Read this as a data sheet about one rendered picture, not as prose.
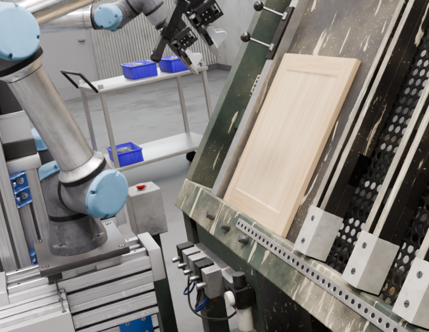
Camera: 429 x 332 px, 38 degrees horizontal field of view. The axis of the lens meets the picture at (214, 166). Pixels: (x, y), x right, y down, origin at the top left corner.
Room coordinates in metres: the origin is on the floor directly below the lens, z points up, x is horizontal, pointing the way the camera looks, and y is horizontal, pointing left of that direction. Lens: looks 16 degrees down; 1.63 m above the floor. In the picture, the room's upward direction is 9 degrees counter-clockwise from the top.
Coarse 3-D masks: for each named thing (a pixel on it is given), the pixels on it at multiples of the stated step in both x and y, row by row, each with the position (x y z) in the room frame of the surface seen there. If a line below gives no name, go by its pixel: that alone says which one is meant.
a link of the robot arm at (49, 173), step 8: (40, 168) 1.51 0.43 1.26; (48, 168) 1.48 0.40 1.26; (56, 168) 1.48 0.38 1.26; (40, 176) 1.50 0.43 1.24; (48, 176) 1.48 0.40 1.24; (56, 176) 1.48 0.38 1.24; (48, 184) 1.49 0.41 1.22; (56, 184) 1.46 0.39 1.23; (48, 192) 1.49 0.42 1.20; (56, 192) 1.46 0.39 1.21; (48, 200) 1.50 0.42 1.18; (56, 200) 1.47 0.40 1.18; (48, 208) 1.50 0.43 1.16; (56, 208) 1.48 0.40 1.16; (64, 208) 1.48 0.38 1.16; (56, 216) 1.49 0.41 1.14; (64, 216) 1.48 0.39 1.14
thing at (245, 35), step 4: (244, 32) 2.29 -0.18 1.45; (248, 32) 2.29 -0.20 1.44; (240, 36) 2.29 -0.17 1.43; (244, 36) 2.28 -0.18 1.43; (248, 36) 2.28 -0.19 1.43; (244, 40) 2.28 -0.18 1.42; (248, 40) 2.28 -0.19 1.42; (252, 40) 2.28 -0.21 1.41; (256, 40) 2.28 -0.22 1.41; (260, 44) 2.28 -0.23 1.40; (264, 44) 2.27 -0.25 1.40; (272, 44) 2.26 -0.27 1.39; (268, 48) 2.27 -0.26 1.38; (272, 48) 2.26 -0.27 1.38
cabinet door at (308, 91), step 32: (288, 64) 2.17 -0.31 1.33; (320, 64) 1.99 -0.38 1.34; (352, 64) 1.83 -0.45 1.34; (288, 96) 2.07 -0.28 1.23; (320, 96) 1.90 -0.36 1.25; (256, 128) 2.16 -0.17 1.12; (288, 128) 1.97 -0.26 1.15; (320, 128) 1.81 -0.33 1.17; (256, 160) 2.06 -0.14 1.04; (288, 160) 1.88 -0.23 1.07; (256, 192) 1.96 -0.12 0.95; (288, 192) 1.79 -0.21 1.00; (288, 224) 1.73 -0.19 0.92
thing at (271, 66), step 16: (304, 0) 2.30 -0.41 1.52; (288, 32) 2.27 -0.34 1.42; (288, 48) 2.27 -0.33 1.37; (272, 64) 2.24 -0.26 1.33; (272, 80) 2.24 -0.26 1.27; (256, 96) 2.23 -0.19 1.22; (256, 112) 2.21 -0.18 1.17; (240, 128) 2.22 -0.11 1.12; (240, 144) 2.18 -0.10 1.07; (224, 160) 2.21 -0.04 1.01; (224, 176) 2.16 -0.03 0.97; (224, 192) 2.15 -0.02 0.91
